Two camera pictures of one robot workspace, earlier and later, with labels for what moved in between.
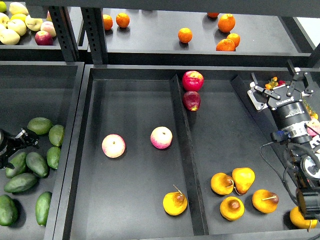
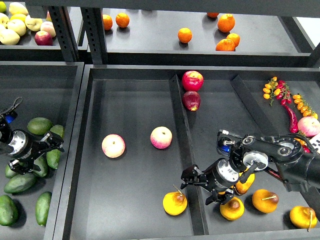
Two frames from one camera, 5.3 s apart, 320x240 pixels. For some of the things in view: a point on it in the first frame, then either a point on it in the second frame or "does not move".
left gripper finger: (24, 138) -> (53, 141)
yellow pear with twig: (265, 201) does not move
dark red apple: (191, 100) does not move
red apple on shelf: (44, 38) does not move
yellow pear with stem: (174, 203) does not move
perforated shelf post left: (63, 26) does not move
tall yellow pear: (243, 178) does not move
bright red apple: (192, 80) does not move
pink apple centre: (161, 137) does not move
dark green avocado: (9, 210) does not move
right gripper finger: (258, 96) -> (191, 175)
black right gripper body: (291, 114) -> (221, 174)
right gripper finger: (303, 78) -> (219, 197)
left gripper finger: (6, 164) -> (24, 166)
